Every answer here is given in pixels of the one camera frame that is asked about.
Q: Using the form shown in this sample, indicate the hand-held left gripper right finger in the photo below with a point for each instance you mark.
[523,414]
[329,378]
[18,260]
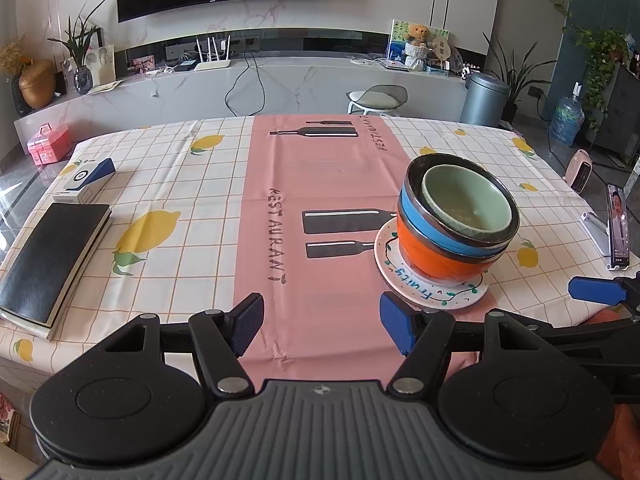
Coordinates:
[397,322]

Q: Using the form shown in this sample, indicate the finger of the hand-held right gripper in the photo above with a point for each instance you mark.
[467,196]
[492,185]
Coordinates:
[595,290]
[590,332]

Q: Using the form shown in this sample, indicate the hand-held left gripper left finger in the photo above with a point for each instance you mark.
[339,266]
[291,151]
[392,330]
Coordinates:
[247,322]

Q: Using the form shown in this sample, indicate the white painted plate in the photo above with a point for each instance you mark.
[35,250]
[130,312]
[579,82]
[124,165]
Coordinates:
[440,297]

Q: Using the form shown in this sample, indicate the orange steel bowl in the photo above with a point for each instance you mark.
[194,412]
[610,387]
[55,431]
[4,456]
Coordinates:
[430,260]

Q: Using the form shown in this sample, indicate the blue steel bowl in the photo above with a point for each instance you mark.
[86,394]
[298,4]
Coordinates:
[412,210]

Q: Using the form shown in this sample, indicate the green ceramic bowl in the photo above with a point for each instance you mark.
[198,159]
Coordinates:
[465,195]

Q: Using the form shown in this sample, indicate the orange cloth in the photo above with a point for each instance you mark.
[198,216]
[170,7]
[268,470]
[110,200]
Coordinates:
[627,425]

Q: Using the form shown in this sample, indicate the white phone stand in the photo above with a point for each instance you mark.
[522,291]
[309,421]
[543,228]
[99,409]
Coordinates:
[595,227]

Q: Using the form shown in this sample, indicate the black smartphone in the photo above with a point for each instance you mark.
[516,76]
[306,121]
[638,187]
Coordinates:
[619,225]

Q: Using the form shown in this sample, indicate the pink space heater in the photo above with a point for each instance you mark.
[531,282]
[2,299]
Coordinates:
[580,172]

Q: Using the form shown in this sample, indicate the pink table runner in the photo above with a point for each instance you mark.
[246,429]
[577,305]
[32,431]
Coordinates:
[325,175]

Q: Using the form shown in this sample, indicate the lemon checked tablecloth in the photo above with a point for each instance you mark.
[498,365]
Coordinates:
[175,175]

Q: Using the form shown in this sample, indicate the blue water bottle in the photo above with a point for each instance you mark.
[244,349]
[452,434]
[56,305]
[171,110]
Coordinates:
[567,120]

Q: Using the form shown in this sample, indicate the dark grey cabinet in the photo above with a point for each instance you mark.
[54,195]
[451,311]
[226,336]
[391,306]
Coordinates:
[622,120]

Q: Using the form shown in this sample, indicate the potted leafy plant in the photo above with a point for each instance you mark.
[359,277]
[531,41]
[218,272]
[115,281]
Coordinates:
[510,112]

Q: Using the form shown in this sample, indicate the black notebook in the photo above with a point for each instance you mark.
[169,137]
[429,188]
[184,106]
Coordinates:
[50,260]

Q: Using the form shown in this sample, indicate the grey trash bin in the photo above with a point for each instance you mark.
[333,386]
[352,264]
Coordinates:
[482,102]

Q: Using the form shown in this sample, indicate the blue and white box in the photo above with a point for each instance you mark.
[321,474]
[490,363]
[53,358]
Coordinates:
[82,177]

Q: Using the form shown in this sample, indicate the white stool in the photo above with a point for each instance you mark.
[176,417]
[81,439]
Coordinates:
[375,100]

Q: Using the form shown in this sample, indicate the hanging vine plant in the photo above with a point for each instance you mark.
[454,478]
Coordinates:
[600,50]

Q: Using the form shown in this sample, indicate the marble television console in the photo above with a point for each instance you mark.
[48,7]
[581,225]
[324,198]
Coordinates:
[310,85]

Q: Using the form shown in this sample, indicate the white router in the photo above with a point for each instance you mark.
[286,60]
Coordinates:
[212,65]

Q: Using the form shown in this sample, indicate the blue decorative plate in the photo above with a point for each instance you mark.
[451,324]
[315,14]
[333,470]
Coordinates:
[455,66]

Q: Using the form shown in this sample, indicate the black set-top box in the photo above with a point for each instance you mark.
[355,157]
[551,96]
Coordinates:
[185,65]

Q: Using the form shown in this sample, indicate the pink storage case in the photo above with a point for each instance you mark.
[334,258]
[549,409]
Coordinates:
[50,145]

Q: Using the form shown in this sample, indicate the green and blue painting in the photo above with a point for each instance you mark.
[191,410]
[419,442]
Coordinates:
[397,50]

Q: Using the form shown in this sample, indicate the paper sheets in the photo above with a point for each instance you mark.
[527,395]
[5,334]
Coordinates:
[105,87]

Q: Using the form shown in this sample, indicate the round paper fan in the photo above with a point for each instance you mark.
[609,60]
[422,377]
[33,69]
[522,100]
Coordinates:
[442,50]

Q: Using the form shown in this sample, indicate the teddy bear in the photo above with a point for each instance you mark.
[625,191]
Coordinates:
[417,35]

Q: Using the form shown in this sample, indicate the plant in blue vase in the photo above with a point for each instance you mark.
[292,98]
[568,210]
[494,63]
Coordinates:
[82,80]

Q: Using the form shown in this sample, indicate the portrait drawing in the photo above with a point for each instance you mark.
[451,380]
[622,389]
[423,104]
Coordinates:
[102,62]

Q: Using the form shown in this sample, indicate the gold vase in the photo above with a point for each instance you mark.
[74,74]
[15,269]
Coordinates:
[37,85]

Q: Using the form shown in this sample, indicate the dried flowers in vase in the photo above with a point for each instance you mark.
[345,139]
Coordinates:
[12,55]

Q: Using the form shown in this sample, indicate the pink photo frame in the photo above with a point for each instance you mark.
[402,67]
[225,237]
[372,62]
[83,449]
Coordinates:
[143,64]

